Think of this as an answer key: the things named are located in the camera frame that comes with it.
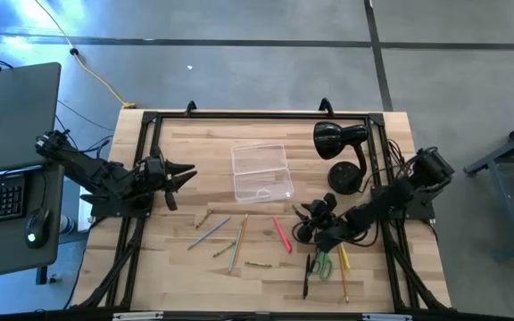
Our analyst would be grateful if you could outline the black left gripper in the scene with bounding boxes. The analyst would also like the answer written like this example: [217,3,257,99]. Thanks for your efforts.
[140,154,198,196]

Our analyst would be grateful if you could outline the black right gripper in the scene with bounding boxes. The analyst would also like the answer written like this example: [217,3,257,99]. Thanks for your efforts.
[291,199,345,253]

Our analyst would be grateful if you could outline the pink pen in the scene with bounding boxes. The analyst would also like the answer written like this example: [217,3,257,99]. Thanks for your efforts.
[271,216,294,255]

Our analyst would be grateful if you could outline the green handled scissors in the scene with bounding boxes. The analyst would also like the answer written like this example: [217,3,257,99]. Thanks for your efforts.
[309,249,334,283]

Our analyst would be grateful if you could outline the gold pen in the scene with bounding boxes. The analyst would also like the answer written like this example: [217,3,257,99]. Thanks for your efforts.
[194,208,214,229]

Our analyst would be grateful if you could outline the black pen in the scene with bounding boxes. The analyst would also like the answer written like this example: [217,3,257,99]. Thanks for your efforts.
[302,252,312,300]

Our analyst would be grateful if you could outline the orange pencil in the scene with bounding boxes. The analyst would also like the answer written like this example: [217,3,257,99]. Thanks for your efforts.
[232,212,250,269]
[336,243,351,304]

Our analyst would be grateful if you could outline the blue grey pencil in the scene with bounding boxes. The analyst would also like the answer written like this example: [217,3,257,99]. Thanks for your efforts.
[187,216,232,251]

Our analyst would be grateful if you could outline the green pencil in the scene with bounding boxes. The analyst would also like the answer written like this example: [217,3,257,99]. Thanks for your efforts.
[228,220,245,275]

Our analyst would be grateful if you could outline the clear plastic supply box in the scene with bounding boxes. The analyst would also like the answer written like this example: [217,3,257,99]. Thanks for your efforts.
[230,142,295,205]

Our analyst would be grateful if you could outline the black gooseneck desk lamp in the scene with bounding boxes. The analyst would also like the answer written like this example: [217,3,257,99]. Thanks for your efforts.
[312,120,370,196]

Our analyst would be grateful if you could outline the white blue bottle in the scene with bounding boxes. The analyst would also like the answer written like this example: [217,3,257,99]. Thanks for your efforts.
[58,214,78,236]

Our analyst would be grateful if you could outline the black computer mouse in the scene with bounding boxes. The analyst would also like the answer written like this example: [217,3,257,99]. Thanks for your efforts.
[24,207,52,250]

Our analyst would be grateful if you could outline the grey laptop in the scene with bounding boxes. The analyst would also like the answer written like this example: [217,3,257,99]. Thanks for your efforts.
[0,62,62,176]

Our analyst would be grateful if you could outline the dark grey side desk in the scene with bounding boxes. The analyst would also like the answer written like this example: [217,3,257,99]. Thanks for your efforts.
[0,162,65,282]

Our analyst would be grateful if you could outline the blue grey metal cart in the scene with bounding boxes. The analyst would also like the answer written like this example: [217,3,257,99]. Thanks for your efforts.
[463,111,514,262]

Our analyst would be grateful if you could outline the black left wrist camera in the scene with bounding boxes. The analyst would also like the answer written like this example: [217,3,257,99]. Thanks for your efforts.
[163,189,179,212]

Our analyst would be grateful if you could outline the yellow floor cable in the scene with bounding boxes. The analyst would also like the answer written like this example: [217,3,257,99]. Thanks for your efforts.
[33,0,137,110]

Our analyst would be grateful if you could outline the black aluminium table frame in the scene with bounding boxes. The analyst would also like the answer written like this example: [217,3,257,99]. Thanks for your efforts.
[71,110,452,313]

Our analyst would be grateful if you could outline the black cable bundle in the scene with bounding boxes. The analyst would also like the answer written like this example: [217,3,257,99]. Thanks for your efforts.
[385,138,412,179]

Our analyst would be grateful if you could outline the white metal bracket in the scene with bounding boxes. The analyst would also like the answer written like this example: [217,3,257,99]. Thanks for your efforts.
[112,311,164,321]
[361,313,413,321]

